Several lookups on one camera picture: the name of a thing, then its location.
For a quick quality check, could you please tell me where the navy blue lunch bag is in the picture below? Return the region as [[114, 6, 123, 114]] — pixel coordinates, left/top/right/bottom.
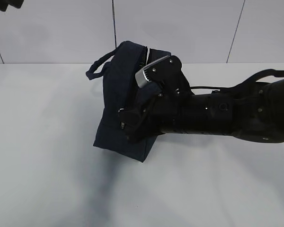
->
[[85, 40, 190, 163]]

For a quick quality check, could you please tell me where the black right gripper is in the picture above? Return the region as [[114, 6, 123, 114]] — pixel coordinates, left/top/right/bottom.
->
[[118, 94, 163, 143]]

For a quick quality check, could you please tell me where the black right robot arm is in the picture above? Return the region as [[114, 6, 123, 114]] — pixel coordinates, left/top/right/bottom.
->
[[118, 69, 284, 143]]

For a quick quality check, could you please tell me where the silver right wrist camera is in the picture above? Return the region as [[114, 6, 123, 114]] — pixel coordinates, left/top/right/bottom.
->
[[135, 55, 182, 88]]

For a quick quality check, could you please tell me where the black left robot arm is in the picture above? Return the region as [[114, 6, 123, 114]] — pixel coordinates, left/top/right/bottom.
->
[[0, 0, 24, 12]]

